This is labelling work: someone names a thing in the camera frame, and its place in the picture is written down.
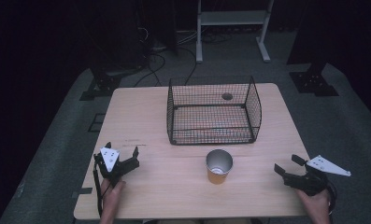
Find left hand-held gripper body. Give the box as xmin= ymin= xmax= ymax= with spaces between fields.
xmin=93 ymin=147 xmax=140 ymax=188

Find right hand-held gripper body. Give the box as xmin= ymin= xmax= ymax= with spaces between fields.
xmin=282 ymin=154 xmax=352 ymax=197

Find person's right hand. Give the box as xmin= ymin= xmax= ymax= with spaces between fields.
xmin=294 ymin=188 xmax=332 ymax=217

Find person's left hand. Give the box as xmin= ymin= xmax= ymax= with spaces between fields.
xmin=99 ymin=177 xmax=127 ymax=205

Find black floor tape square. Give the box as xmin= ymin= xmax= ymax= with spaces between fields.
xmin=87 ymin=113 xmax=107 ymax=133

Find grey floor tape strip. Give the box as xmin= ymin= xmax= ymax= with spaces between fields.
xmin=71 ymin=187 xmax=93 ymax=200

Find black stand base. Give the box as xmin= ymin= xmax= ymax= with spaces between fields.
xmin=288 ymin=61 xmax=340 ymax=98
xmin=78 ymin=67 xmax=125 ymax=102

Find metal cup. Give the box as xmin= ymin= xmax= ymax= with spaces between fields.
xmin=205 ymin=148 xmax=235 ymax=186

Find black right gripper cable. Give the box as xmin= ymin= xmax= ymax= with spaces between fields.
xmin=325 ymin=181 xmax=338 ymax=217

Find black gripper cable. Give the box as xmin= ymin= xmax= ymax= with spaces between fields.
xmin=325 ymin=181 xmax=338 ymax=217
xmin=93 ymin=160 xmax=104 ymax=217

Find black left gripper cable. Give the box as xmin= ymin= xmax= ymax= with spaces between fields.
xmin=93 ymin=160 xmax=104 ymax=217

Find black wire mesh basket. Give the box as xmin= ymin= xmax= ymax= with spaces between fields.
xmin=165 ymin=75 xmax=263 ymax=147

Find black floor cables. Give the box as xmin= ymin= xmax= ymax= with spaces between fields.
xmin=133 ymin=26 xmax=234 ymax=89

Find white metal stand frame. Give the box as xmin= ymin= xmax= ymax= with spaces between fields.
xmin=195 ymin=0 xmax=275 ymax=64

